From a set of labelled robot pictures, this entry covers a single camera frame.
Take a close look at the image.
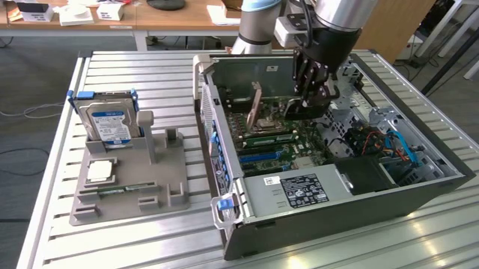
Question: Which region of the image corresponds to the silver chipset heat sink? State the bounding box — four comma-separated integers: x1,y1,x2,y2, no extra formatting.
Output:
294,157,321,170

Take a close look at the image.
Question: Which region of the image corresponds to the black camera cable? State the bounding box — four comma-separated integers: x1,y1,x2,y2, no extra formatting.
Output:
298,0,318,48

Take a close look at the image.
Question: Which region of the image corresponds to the green motherboard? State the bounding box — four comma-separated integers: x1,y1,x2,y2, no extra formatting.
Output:
225,96,338,176

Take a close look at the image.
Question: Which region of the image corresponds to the wooden cabinet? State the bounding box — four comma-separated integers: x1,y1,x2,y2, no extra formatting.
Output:
354,0,438,66

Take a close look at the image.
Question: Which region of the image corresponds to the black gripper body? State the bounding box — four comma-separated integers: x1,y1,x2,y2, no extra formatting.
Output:
303,26,363,68

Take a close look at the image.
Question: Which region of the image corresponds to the brown cardboard box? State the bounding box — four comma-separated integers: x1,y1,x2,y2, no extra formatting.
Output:
221,0,243,12

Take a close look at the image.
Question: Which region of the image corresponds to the white box black top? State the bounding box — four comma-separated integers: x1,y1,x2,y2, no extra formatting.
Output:
16,1,56,22

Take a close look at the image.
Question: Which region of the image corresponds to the grey power supply black label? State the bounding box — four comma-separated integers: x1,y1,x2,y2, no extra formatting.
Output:
237,164,355,220

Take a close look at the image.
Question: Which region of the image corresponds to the white paper box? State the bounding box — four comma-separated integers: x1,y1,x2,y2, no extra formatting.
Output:
207,4,243,26

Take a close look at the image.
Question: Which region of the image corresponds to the silver CPU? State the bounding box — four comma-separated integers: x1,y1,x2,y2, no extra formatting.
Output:
257,117,281,130
87,161,115,183

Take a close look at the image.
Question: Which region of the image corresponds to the hard disk with blue caddy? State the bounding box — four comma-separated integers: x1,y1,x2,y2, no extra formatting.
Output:
66,89,140,146

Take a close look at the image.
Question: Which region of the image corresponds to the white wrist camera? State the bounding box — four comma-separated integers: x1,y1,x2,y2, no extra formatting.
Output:
274,15,314,48

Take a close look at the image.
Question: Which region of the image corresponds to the grey floor cable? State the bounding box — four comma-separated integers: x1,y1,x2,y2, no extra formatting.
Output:
0,101,67,118

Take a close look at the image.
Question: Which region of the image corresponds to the metal CPU socket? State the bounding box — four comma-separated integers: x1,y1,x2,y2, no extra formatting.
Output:
243,110,290,137

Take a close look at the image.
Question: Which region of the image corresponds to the perforated metal disk cage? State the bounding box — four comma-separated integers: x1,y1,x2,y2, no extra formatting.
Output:
322,80,379,132

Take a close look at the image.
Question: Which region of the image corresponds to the coloured power wire bundle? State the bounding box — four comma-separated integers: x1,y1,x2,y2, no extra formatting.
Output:
346,124,393,157

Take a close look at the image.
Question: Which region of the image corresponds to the metal disk bay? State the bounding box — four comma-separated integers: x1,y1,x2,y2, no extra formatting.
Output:
378,151,449,188

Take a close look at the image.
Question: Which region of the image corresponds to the white device red button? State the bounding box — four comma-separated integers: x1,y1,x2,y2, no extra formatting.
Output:
406,35,427,61

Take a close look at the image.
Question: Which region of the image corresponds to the wooden desk white frame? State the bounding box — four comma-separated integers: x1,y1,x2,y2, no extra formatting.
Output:
0,0,245,52

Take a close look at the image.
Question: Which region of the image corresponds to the blue data wire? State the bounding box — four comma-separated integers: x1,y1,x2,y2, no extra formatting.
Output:
386,129,423,169

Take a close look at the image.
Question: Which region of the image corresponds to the grey printed parts rack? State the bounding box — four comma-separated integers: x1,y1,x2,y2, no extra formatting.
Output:
70,110,193,227

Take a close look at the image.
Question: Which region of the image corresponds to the black and silver PC case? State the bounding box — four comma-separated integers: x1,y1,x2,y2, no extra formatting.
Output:
191,52,477,261

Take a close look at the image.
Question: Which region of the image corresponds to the white printed box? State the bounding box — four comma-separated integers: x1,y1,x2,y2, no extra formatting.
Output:
96,2,126,22

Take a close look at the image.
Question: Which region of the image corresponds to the white stacked box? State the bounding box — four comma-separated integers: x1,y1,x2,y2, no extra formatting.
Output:
58,4,95,27

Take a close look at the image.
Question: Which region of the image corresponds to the dark round object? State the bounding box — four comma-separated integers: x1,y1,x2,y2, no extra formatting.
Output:
146,0,187,11

